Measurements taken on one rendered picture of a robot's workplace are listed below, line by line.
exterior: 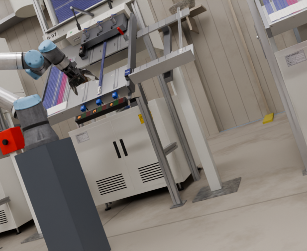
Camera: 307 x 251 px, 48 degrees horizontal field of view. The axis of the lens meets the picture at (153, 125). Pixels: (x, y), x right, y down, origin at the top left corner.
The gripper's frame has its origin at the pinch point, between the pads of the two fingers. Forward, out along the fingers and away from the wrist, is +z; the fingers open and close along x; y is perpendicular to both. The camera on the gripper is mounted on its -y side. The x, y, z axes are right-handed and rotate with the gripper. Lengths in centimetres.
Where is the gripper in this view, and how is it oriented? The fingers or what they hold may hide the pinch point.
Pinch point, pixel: (88, 86)
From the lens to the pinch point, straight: 194.7
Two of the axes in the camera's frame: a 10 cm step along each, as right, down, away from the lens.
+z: 4.8, 5.4, 6.9
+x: 8.2, -5.5, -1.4
